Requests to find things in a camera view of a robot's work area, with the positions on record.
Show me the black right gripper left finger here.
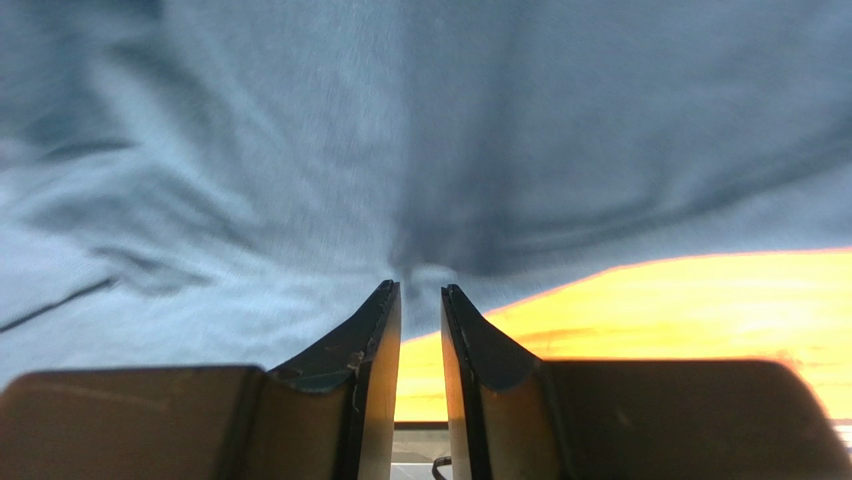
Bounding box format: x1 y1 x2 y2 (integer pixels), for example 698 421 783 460
1 280 401 479

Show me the blue t-shirt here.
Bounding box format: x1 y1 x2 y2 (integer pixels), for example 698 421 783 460
1 1 851 381

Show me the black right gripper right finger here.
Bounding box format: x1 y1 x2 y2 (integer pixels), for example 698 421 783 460
441 284 851 479

